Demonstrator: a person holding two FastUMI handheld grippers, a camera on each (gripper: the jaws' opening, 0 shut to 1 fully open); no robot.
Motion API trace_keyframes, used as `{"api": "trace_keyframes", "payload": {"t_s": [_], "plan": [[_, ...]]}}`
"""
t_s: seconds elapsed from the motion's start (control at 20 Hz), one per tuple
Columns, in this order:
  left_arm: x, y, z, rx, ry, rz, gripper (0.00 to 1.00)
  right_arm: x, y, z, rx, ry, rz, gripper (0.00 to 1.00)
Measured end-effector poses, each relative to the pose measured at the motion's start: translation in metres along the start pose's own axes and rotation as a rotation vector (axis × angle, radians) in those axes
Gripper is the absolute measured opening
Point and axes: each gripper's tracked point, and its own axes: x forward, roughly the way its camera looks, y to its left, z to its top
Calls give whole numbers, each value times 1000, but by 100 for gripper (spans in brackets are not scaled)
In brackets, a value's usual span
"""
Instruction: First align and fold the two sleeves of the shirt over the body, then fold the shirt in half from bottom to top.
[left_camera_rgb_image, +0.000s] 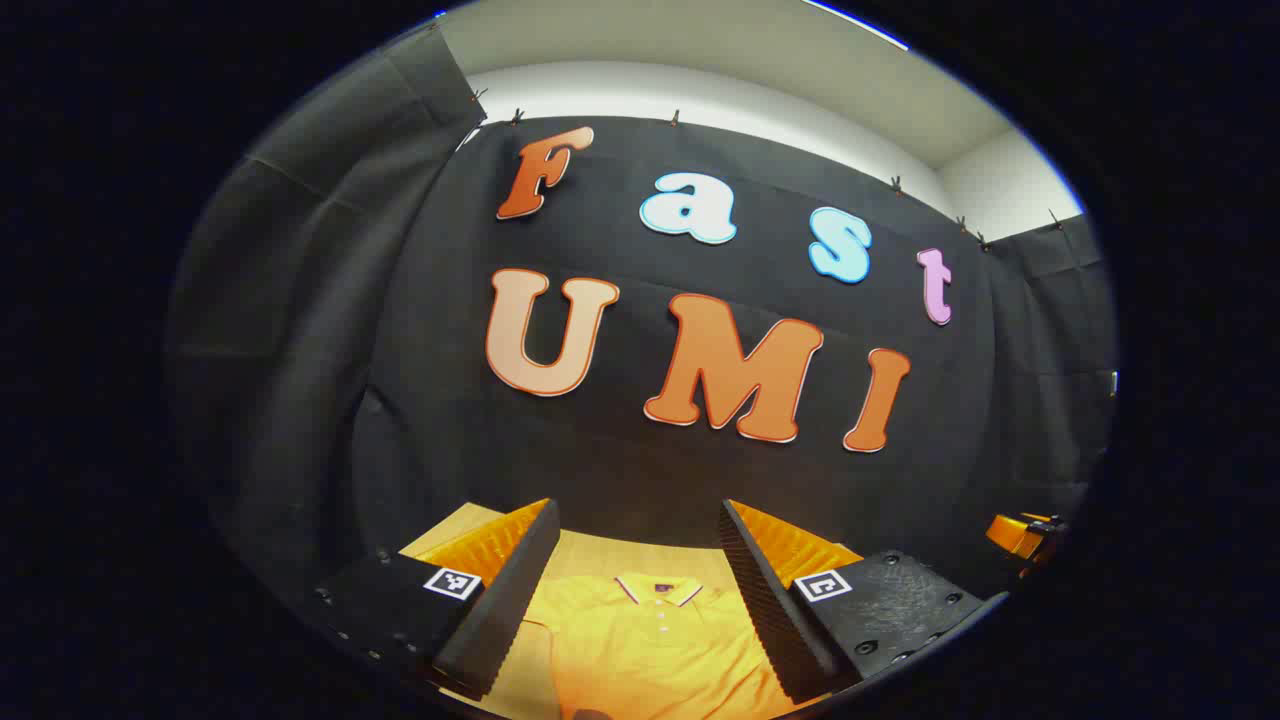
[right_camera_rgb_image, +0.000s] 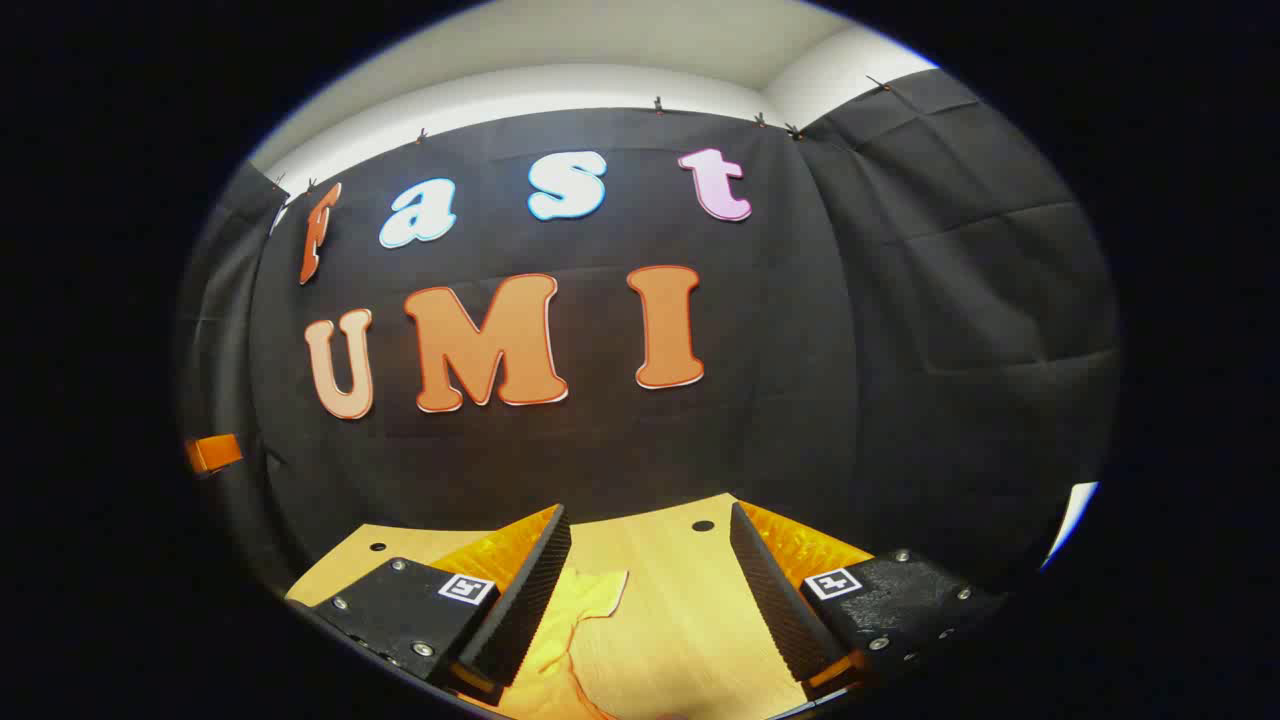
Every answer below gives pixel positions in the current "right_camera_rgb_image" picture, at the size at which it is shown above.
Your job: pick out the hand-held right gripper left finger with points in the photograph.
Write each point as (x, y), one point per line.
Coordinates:
(525, 605)

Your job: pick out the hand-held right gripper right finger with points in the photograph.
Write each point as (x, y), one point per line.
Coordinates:
(775, 600)

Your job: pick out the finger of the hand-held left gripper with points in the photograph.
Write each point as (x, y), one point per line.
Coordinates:
(215, 453)

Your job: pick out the orange T-shirt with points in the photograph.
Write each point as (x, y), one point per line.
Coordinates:
(578, 605)

